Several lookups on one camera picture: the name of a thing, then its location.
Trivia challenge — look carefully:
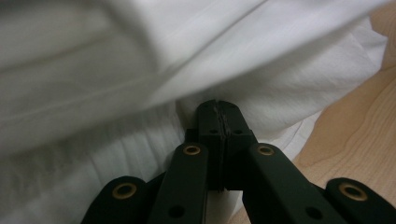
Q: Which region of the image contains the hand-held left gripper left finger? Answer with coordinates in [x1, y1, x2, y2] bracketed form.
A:
[185, 99, 226, 191]

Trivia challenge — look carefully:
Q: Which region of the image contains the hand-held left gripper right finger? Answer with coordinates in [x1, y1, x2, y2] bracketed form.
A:
[219, 99, 260, 191]

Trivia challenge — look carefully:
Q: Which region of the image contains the white tiered skirt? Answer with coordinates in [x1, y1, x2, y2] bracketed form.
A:
[0, 0, 389, 224]

